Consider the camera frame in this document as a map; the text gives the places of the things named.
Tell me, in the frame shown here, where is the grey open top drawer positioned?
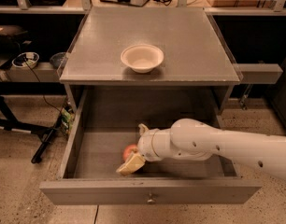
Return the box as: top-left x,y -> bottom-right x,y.
40,87 -> 261,205

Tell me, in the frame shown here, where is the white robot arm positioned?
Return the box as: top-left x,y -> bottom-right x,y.
117,119 -> 286,181

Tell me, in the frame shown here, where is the green small object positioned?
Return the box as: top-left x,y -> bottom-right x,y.
61,108 -> 74,137

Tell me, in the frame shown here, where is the metal drawer knob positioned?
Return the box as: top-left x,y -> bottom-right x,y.
147,193 -> 156,204

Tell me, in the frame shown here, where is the black cable on floor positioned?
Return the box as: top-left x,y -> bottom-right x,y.
22,56 -> 67,114

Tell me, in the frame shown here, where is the grey low shelf bench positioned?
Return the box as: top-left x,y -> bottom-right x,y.
0,63 -> 59,83

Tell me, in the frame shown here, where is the red apple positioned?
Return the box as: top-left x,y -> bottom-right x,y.
122,144 -> 137,161

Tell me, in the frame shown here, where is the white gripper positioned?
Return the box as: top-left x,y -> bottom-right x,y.
116,123 -> 160,176

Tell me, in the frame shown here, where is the black stand leg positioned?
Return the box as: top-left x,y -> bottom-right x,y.
0,95 -> 62,164

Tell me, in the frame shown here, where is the dark small bowl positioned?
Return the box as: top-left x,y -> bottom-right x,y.
50,52 -> 66,68

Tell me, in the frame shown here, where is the white paper bowl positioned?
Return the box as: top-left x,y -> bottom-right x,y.
121,44 -> 164,74

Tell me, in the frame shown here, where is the white bowl with cables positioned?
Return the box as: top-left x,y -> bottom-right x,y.
12,51 -> 39,69

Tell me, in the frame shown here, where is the grey cabinet with counter top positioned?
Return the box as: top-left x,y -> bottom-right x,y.
59,6 -> 241,115

